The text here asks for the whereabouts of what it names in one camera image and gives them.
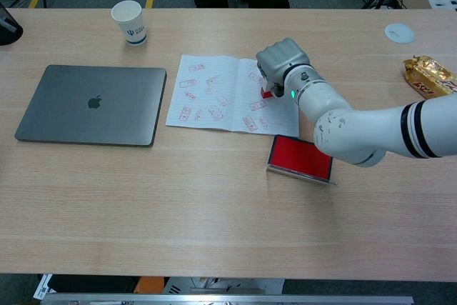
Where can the grey closed laptop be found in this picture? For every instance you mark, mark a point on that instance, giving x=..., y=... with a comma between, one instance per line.
x=89, y=105

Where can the white printed paper sheet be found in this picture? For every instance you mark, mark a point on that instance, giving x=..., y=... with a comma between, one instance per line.
x=44, y=285

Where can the red ink pad case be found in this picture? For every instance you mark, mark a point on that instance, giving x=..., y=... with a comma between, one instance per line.
x=296, y=156

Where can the stamped notebook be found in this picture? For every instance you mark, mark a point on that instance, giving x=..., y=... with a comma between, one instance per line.
x=207, y=101

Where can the white paper cup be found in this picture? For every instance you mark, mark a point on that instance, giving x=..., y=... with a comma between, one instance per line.
x=134, y=26

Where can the red and white stamp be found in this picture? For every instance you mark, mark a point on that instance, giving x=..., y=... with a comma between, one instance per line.
x=266, y=94

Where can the orange object under table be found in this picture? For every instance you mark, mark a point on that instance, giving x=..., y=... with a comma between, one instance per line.
x=150, y=285

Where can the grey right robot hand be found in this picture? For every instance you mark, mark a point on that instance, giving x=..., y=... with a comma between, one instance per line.
x=282, y=56

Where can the gold snack bag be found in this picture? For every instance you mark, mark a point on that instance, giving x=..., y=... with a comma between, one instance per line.
x=430, y=76

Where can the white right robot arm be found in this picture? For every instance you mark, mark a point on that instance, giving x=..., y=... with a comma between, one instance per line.
x=357, y=130

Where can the aluminium rail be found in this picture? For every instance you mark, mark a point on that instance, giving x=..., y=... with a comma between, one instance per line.
x=214, y=299

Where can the black monitor base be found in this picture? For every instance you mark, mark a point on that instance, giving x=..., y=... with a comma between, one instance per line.
x=7, y=33

